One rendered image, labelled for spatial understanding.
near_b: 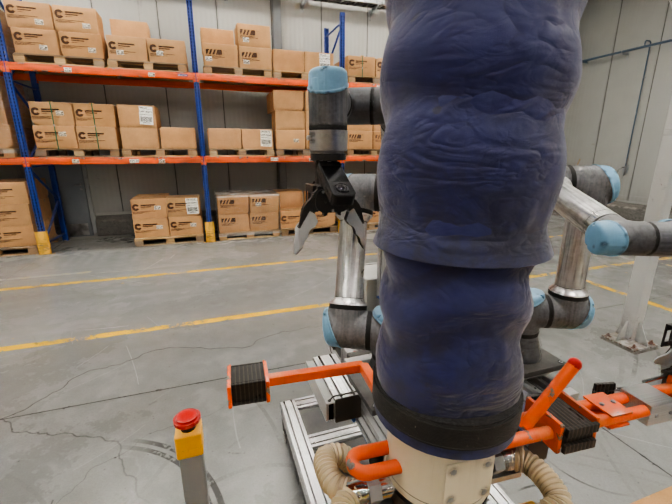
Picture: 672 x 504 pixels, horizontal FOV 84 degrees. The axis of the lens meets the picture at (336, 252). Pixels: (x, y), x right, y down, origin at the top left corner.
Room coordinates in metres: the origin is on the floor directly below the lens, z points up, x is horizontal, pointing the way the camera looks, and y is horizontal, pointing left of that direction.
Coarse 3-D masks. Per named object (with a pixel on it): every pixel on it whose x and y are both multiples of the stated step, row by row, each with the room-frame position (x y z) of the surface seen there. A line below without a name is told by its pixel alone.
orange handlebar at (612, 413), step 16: (304, 368) 0.72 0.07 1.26; (320, 368) 0.72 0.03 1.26; (336, 368) 0.73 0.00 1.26; (352, 368) 0.73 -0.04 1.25; (368, 368) 0.72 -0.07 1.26; (272, 384) 0.69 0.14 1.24; (368, 384) 0.68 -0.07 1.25; (592, 400) 0.61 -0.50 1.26; (608, 400) 0.61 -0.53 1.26; (624, 400) 0.63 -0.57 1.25; (608, 416) 0.58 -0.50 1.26; (624, 416) 0.58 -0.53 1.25; (640, 416) 0.59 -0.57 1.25; (528, 432) 0.53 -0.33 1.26; (544, 432) 0.54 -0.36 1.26; (352, 448) 0.50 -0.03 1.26; (368, 448) 0.50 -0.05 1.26; (384, 448) 0.50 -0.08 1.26; (352, 464) 0.46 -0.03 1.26; (368, 464) 0.47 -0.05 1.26; (384, 464) 0.46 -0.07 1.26; (368, 480) 0.45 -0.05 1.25
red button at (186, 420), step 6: (192, 408) 0.87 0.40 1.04; (180, 414) 0.85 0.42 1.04; (186, 414) 0.85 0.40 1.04; (192, 414) 0.85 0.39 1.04; (198, 414) 0.85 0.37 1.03; (174, 420) 0.83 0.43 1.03; (180, 420) 0.82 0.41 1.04; (186, 420) 0.82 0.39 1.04; (192, 420) 0.82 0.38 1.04; (198, 420) 0.83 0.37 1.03; (174, 426) 0.82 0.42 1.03; (180, 426) 0.81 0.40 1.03; (186, 426) 0.81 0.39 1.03; (192, 426) 0.82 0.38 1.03; (186, 432) 0.82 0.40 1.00
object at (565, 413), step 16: (528, 400) 0.60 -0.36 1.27; (560, 400) 0.61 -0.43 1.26; (544, 416) 0.56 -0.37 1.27; (560, 416) 0.56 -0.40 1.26; (576, 416) 0.57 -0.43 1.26; (592, 416) 0.55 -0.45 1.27; (560, 432) 0.53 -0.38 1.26; (576, 432) 0.52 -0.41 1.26; (592, 432) 0.53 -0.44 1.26; (576, 448) 0.53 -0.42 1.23
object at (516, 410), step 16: (384, 400) 0.46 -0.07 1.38; (384, 416) 0.46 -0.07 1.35; (400, 416) 0.43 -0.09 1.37; (416, 416) 0.42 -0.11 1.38; (432, 416) 0.42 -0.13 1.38; (496, 416) 0.42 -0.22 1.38; (512, 416) 0.42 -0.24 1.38; (416, 432) 0.42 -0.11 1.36; (432, 432) 0.41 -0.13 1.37; (448, 432) 0.40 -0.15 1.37; (464, 432) 0.40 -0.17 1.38; (480, 432) 0.40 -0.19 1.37; (496, 432) 0.41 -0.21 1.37; (512, 432) 0.42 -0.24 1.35; (448, 448) 0.40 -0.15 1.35; (464, 448) 0.40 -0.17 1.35; (480, 448) 0.40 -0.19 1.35
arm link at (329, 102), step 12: (312, 72) 0.74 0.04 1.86; (324, 72) 0.73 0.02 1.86; (336, 72) 0.73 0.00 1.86; (312, 84) 0.74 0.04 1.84; (324, 84) 0.72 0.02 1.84; (336, 84) 0.73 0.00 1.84; (348, 84) 0.76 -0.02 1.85; (312, 96) 0.74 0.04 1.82; (324, 96) 0.72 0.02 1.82; (336, 96) 0.73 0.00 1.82; (348, 96) 0.77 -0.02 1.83; (312, 108) 0.74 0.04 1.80; (324, 108) 0.72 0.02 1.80; (336, 108) 0.73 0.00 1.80; (348, 108) 0.78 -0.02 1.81; (312, 120) 0.74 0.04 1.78; (324, 120) 0.72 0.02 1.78; (336, 120) 0.73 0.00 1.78
